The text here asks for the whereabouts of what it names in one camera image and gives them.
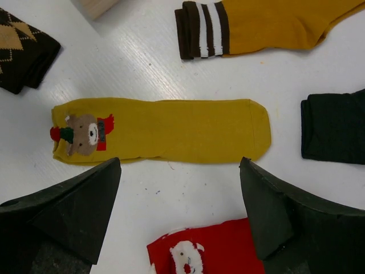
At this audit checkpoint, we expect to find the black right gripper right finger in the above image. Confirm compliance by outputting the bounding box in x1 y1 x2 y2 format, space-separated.
240 158 364 273

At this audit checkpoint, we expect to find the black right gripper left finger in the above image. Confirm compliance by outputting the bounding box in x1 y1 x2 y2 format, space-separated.
1 158 121 273

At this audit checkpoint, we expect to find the red santa sock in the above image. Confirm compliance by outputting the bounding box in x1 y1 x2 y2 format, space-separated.
147 218 265 274

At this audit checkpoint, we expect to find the yellow bear sock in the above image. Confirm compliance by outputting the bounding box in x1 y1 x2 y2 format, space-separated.
50 98 271 166

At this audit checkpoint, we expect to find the black sock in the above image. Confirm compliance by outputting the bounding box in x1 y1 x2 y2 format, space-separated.
301 90 364 165

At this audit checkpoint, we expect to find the brown argyle sock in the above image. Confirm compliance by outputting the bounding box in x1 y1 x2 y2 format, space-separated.
1 9 61 94

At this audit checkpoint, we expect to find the wooden compartment tray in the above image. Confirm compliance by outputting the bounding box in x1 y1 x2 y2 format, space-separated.
71 0 119 20

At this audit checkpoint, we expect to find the mustard striped-cuff sock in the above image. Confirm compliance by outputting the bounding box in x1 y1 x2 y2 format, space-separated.
175 0 364 60

